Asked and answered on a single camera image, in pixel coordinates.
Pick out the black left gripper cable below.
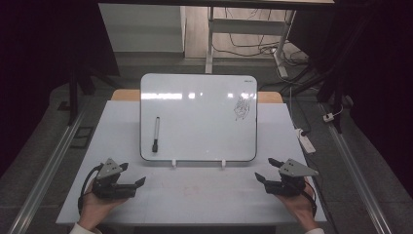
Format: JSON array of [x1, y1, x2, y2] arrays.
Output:
[[77, 163, 105, 216]]

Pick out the white whiteboard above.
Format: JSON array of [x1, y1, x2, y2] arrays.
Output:
[[139, 72, 259, 163]]

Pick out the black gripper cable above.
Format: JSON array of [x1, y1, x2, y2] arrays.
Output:
[[302, 178, 319, 218], [77, 163, 105, 216]]

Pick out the person's left hand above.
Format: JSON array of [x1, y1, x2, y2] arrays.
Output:
[[78, 179, 129, 232]]

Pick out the black floor socket plate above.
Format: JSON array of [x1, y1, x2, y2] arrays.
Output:
[[69, 126, 95, 150]]

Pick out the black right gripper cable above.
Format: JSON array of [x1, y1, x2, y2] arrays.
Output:
[[302, 178, 319, 218]]

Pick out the person's right hand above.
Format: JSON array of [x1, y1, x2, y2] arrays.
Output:
[[275, 185, 321, 232]]

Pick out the white desk frame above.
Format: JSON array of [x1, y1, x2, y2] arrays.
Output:
[[205, 6, 297, 79]]

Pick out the wooden table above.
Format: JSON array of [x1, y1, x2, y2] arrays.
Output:
[[110, 89, 284, 104]]

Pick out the black stand legs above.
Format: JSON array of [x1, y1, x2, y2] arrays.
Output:
[[282, 58, 346, 135], [57, 61, 122, 127]]

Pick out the black power strip cable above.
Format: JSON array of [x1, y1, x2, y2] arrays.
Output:
[[288, 87, 314, 134]]

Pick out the aluminium floor rail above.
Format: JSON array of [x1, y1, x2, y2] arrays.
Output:
[[7, 105, 90, 234], [319, 102, 394, 234]]

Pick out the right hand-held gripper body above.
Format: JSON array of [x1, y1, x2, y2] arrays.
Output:
[[264, 158, 319, 197]]

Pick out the black white marker pen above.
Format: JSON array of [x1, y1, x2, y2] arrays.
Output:
[[151, 116, 162, 154]]

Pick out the black floor cables tangle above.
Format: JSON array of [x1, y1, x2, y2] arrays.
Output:
[[212, 7, 310, 67]]

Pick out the grey partition panel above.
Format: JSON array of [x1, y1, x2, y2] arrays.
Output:
[[98, 3, 187, 54]]

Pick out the white power strip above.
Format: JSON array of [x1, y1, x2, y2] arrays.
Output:
[[294, 128, 317, 155]]

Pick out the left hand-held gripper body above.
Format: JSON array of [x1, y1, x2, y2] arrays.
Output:
[[92, 157, 137, 200]]

